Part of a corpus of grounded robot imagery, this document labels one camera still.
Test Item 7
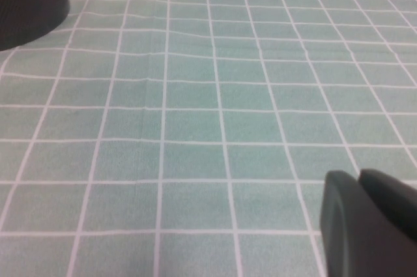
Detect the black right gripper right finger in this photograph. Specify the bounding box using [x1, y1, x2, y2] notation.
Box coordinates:
[357, 168, 417, 235]

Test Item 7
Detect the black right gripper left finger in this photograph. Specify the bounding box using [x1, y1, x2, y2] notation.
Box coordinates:
[319, 170, 417, 277]

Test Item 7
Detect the green white-checked tablecloth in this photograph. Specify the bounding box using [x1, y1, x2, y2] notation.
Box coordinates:
[0, 0, 417, 277]

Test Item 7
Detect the black wire mesh wastebasket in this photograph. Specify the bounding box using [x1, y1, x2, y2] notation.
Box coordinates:
[0, 0, 71, 51]

